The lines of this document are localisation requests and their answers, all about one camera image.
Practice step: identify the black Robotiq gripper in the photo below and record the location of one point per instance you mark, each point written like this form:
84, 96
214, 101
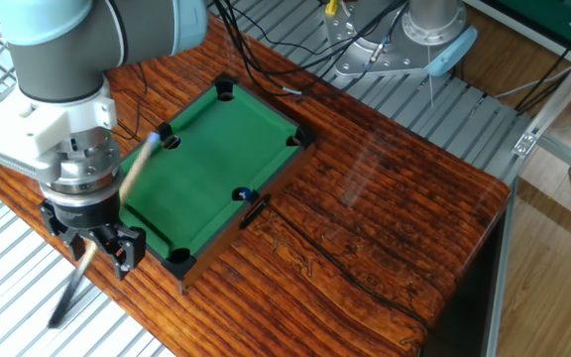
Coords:
87, 213

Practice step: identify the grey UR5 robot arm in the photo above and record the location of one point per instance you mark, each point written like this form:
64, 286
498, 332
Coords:
67, 49

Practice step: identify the mini green felt pool table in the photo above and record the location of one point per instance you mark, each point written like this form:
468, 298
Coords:
216, 163

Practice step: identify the dark blue pool ball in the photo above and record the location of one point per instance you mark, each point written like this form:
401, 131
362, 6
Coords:
244, 194

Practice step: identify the silver ribbed wrist module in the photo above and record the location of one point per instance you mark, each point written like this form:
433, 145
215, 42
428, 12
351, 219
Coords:
13, 161

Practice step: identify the yellow connector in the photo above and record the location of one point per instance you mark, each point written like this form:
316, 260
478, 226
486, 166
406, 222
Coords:
332, 7

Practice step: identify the green board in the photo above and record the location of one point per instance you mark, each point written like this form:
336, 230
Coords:
553, 12

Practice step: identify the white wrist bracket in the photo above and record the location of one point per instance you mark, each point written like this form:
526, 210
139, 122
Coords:
28, 126

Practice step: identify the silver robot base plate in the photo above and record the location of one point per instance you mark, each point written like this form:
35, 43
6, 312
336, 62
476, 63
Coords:
360, 62

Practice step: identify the aluminium frame leg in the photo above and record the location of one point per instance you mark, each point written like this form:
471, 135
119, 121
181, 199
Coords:
501, 277

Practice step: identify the aluminium frame post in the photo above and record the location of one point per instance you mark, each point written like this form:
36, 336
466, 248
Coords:
565, 96

